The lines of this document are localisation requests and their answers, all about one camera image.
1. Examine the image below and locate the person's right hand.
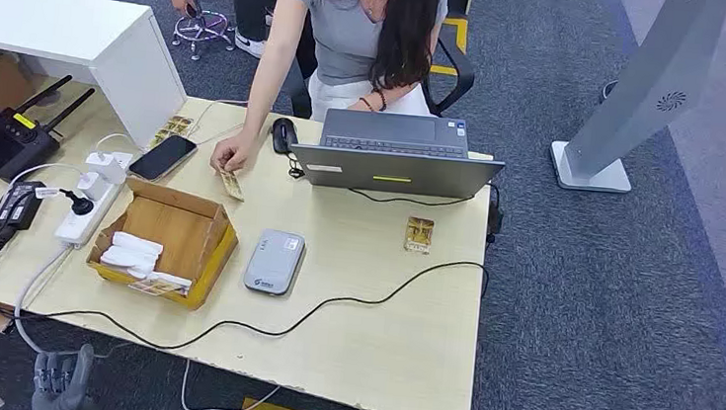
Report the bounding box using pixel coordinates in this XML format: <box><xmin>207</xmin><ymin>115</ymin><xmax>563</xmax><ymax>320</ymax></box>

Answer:
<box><xmin>209</xmin><ymin>129</ymin><xmax>259</xmax><ymax>177</ymax></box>

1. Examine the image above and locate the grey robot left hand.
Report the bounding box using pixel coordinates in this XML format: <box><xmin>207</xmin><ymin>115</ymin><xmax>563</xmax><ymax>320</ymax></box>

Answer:
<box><xmin>29</xmin><ymin>339</ymin><xmax>106</xmax><ymax>410</ymax></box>

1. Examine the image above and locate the gold patterned ID card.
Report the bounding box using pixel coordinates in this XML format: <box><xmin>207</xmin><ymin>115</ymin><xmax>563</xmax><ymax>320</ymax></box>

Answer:
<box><xmin>214</xmin><ymin>168</ymin><xmax>249</xmax><ymax>204</ymax></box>

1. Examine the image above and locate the gold patterned key card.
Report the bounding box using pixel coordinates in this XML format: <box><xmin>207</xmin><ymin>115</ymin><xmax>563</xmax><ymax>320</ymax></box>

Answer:
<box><xmin>126</xmin><ymin>275</ymin><xmax>186</xmax><ymax>299</ymax></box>

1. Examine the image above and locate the grey card reader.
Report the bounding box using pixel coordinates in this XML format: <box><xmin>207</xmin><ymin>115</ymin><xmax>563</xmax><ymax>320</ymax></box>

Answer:
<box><xmin>241</xmin><ymin>226</ymin><xmax>308</xmax><ymax>298</ymax></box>

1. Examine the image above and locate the chrome stool with purple base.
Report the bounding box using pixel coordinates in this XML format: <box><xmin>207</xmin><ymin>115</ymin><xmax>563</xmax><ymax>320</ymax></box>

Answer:
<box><xmin>170</xmin><ymin>0</ymin><xmax>239</xmax><ymax>65</ymax></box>

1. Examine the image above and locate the black computer mouse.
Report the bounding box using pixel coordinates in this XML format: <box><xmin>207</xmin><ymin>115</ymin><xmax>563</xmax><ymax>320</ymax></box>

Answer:
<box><xmin>268</xmin><ymin>116</ymin><xmax>301</xmax><ymax>156</ymax></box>

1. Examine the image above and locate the stack of gold cards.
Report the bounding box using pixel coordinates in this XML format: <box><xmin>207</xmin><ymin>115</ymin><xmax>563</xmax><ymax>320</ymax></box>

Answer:
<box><xmin>147</xmin><ymin>112</ymin><xmax>197</xmax><ymax>153</ymax></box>

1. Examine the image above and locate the black smartphone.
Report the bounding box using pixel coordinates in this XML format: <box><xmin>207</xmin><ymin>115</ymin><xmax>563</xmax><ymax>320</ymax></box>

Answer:
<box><xmin>126</xmin><ymin>130</ymin><xmax>201</xmax><ymax>187</ymax></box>

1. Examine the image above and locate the grey laptop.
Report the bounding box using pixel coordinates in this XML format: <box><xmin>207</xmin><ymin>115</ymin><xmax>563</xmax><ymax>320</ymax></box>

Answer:
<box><xmin>286</xmin><ymin>104</ymin><xmax>510</xmax><ymax>205</ymax></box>

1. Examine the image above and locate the cardboard box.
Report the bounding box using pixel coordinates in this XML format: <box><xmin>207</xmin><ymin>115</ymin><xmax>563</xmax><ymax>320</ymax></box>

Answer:
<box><xmin>81</xmin><ymin>173</ymin><xmax>245</xmax><ymax>315</ymax></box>

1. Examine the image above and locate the black office chair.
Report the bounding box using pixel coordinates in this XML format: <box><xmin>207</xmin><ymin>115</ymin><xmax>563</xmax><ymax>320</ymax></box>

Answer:
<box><xmin>282</xmin><ymin>0</ymin><xmax>483</xmax><ymax>134</ymax></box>

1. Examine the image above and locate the large white charger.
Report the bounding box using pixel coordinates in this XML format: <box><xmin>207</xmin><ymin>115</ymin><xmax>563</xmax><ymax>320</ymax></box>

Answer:
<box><xmin>84</xmin><ymin>151</ymin><xmax>130</xmax><ymax>186</ymax></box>

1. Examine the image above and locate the white power strip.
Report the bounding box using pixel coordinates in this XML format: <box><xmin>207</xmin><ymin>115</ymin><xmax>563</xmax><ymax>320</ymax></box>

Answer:
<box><xmin>53</xmin><ymin>147</ymin><xmax>135</xmax><ymax>255</ymax></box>

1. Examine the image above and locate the black power plug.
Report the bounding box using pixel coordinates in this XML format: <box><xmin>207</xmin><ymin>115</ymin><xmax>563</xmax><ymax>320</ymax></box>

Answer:
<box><xmin>58</xmin><ymin>189</ymin><xmax>98</xmax><ymax>218</ymax></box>

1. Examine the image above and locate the black laptop power brick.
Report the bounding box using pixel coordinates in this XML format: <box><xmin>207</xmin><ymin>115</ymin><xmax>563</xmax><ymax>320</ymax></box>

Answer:
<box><xmin>485</xmin><ymin>202</ymin><xmax>506</xmax><ymax>247</ymax></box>

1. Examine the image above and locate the black power adapter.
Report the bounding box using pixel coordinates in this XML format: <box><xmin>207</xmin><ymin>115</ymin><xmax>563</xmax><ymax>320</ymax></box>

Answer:
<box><xmin>0</xmin><ymin>178</ymin><xmax>46</xmax><ymax>235</ymax></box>

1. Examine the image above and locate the black router with antennas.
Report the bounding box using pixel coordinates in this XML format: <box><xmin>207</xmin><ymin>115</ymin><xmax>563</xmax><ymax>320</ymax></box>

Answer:
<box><xmin>0</xmin><ymin>69</ymin><xmax>98</xmax><ymax>189</ymax></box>

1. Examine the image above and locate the silver kiosk stand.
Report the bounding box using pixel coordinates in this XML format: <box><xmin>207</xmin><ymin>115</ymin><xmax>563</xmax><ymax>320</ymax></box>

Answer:
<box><xmin>547</xmin><ymin>0</ymin><xmax>726</xmax><ymax>204</ymax></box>

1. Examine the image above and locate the short black cable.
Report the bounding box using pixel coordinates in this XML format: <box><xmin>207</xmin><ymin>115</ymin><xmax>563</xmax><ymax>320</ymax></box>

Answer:
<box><xmin>284</xmin><ymin>152</ymin><xmax>308</xmax><ymax>181</ymax></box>

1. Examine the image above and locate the thick white power cord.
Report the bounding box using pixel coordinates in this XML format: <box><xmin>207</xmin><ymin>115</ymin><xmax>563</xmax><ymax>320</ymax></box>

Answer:
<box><xmin>5</xmin><ymin>239</ymin><xmax>293</xmax><ymax>410</ymax></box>

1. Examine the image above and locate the black laptop power cable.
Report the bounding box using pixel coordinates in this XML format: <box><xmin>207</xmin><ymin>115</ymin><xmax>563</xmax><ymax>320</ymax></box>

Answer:
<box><xmin>347</xmin><ymin>170</ymin><xmax>504</xmax><ymax>215</ymax></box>

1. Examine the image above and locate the thin white charger cable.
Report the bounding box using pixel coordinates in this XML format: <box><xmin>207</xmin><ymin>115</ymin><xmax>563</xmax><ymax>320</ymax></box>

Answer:
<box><xmin>92</xmin><ymin>130</ymin><xmax>140</xmax><ymax>160</ymax></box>

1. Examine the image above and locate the long black cable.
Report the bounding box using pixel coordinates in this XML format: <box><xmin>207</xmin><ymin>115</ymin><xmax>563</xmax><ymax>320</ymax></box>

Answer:
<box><xmin>0</xmin><ymin>219</ymin><xmax>492</xmax><ymax>379</ymax></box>

